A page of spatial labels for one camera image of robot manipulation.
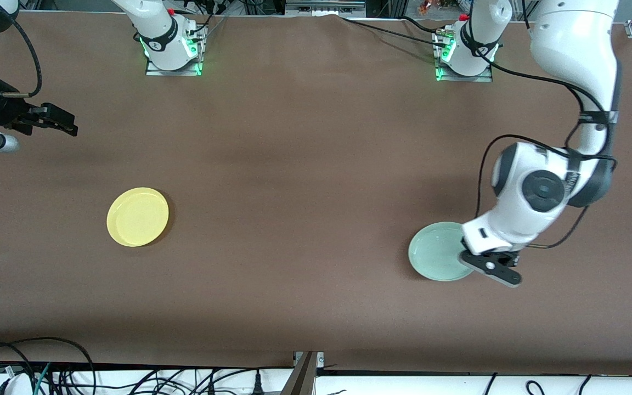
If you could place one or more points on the yellow plastic plate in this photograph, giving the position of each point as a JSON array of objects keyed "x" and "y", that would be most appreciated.
[{"x": 137, "y": 217}]

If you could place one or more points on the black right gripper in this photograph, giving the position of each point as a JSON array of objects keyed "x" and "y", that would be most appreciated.
[{"x": 7, "y": 111}]

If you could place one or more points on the grey socket strip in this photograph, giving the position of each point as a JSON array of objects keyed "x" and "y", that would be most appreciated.
[{"x": 324, "y": 8}]

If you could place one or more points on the aluminium profile post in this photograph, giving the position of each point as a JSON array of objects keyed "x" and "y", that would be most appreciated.
[{"x": 304, "y": 376}]

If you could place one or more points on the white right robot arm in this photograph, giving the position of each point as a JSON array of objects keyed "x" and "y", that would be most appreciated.
[{"x": 157, "y": 33}]

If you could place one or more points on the pale green plastic plate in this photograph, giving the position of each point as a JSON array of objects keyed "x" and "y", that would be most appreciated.
[{"x": 436, "y": 252}]

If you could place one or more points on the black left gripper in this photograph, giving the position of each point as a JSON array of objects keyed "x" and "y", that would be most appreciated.
[{"x": 503, "y": 260}]

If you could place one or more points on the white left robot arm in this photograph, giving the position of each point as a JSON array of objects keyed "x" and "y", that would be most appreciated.
[{"x": 568, "y": 38}]

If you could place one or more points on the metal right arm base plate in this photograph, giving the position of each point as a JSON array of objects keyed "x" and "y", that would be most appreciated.
[{"x": 195, "y": 68}]

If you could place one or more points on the brown table cover cloth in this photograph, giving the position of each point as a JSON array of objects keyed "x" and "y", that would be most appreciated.
[{"x": 294, "y": 285}]

